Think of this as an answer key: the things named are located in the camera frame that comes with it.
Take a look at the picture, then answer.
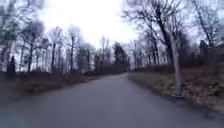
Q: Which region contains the pale tree trunk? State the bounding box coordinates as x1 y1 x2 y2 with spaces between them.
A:
169 34 185 98

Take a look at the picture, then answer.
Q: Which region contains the grey asphalt road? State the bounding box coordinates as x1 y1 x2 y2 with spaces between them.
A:
0 73 224 128

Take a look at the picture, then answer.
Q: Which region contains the leaf-strewn grass verge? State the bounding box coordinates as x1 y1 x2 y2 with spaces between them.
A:
0 71 103 108
127 63 224 115

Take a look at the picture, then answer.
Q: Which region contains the row of bare trees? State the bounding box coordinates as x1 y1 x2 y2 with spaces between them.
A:
122 0 224 73
0 0 132 76

